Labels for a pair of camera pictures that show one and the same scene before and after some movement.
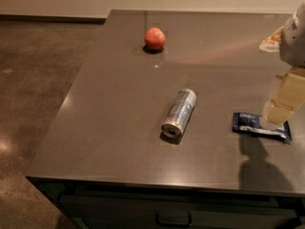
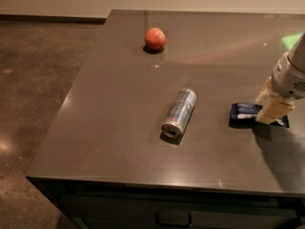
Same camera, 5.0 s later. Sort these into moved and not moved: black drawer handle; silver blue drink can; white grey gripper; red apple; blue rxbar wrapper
Moved: blue rxbar wrapper; white grey gripper
Not moved: silver blue drink can; red apple; black drawer handle
